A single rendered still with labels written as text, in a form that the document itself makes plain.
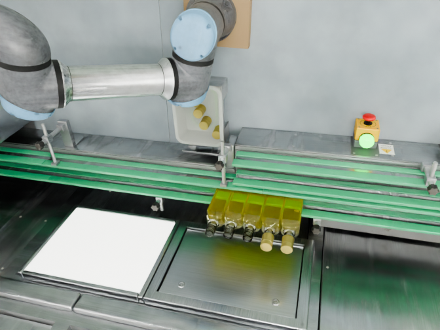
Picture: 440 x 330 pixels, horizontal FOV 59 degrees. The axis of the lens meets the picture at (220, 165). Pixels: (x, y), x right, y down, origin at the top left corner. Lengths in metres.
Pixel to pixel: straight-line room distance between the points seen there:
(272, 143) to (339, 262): 0.44
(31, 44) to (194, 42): 0.38
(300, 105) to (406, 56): 0.34
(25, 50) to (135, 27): 0.53
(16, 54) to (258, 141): 0.75
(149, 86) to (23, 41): 0.31
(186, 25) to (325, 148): 0.58
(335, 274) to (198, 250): 0.44
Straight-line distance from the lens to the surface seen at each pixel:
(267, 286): 1.22
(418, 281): 1.38
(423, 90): 1.34
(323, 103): 1.33
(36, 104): 1.00
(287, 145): 1.29
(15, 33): 0.94
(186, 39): 1.05
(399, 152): 1.34
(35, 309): 1.34
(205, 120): 1.37
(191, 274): 1.26
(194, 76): 1.09
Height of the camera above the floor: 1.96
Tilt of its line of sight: 53 degrees down
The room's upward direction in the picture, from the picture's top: 156 degrees counter-clockwise
